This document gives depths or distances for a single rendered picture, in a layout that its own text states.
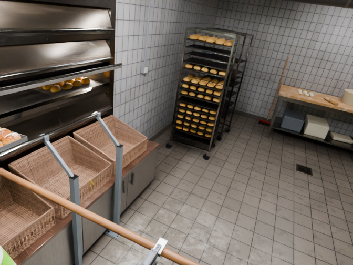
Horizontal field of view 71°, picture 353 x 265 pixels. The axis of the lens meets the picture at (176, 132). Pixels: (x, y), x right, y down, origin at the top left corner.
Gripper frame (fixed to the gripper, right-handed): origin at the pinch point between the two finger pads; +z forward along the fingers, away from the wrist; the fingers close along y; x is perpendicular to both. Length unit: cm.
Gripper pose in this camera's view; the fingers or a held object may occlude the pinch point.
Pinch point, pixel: (159, 250)
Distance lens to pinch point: 98.3
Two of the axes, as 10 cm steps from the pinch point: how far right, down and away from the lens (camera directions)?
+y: -1.4, 8.9, 4.3
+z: 3.9, -3.5, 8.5
